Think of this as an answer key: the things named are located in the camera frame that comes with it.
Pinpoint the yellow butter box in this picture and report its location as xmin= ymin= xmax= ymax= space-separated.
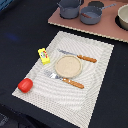
xmin=38 ymin=48 xmax=50 ymax=64

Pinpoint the red toy tomato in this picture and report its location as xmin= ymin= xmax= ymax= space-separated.
xmin=18 ymin=78 xmax=33 ymax=93

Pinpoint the brown toy sausage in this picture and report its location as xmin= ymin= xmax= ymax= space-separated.
xmin=81 ymin=13 xmax=92 ymax=18

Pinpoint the grey toy pot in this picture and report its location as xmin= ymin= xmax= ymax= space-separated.
xmin=58 ymin=0 xmax=84 ymax=19

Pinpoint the grey toy saucepan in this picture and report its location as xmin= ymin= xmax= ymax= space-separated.
xmin=80 ymin=4 xmax=115 ymax=25

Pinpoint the round wooden plate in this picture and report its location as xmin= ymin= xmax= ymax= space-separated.
xmin=55 ymin=55 xmax=82 ymax=78

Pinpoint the beige woven placemat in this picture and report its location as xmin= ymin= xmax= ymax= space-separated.
xmin=12 ymin=31 xmax=113 ymax=128

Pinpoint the brown toy stove board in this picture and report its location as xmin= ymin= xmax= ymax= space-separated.
xmin=48 ymin=0 xmax=128 ymax=43

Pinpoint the beige bowl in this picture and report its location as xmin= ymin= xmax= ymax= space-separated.
xmin=118 ymin=4 xmax=128 ymax=30

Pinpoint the wooden handled toy fork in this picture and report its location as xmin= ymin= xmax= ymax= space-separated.
xmin=43 ymin=70 xmax=84 ymax=89

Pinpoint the wooden handled toy knife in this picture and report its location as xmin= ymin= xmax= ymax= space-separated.
xmin=58 ymin=49 xmax=97 ymax=63

